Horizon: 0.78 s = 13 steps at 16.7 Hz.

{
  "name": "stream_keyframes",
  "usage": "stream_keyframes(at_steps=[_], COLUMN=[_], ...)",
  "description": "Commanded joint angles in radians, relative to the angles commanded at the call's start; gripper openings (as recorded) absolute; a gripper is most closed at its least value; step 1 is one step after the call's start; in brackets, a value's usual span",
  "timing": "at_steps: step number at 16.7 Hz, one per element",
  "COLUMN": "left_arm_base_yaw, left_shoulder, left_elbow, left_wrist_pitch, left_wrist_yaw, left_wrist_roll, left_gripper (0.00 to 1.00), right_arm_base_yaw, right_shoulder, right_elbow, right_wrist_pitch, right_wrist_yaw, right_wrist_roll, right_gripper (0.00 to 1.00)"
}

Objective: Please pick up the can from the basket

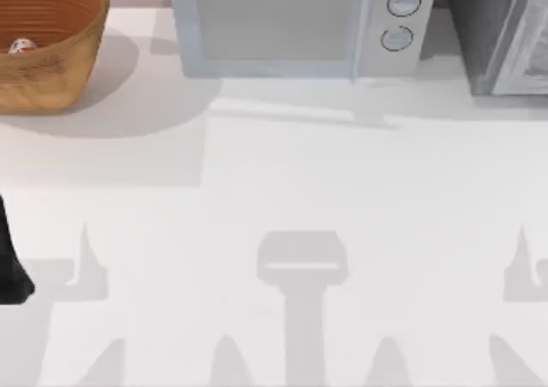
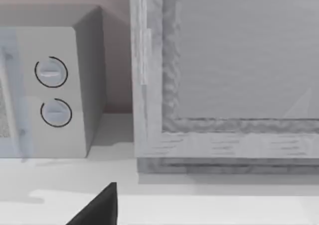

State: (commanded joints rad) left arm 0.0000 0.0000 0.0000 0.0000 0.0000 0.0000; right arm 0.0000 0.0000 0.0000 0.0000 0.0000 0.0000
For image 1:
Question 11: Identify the microwave knob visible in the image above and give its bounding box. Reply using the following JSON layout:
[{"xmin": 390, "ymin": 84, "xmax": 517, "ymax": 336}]
[
  {"xmin": 379, "ymin": 25, "xmax": 414, "ymax": 53},
  {"xmin": 386, "ymin": 0, "xmax": 423, "ymax": 18}
]

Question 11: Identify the microwave door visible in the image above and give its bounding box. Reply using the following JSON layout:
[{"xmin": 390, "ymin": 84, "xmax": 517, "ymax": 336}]
[{"xmin": 169, "ymin": 0, "xmax": 372, "ymax": 85}]

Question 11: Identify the pale microwave oven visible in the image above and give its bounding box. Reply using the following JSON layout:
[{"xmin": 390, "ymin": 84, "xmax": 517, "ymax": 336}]
[{"xmin": 165, "ymin": 0, "xmax": 440, "ymax": 86}]

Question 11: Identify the wooden basket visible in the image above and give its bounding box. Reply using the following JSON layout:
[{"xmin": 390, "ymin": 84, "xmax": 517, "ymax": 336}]
[{"xmin": 0, "ymin": 0, "xmax": 111, "ymax": 115}]

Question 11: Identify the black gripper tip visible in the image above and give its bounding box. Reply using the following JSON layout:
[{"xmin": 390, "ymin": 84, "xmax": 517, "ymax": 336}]
[{"xmin": 0, "ymin": 194, "xmax": 36, "ymax": 306}]

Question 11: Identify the red and white can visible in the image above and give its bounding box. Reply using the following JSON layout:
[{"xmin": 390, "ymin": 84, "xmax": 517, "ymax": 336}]
[{"xmin": 8, "ymin": 38, "xmax": 35, "ymax": 55}]

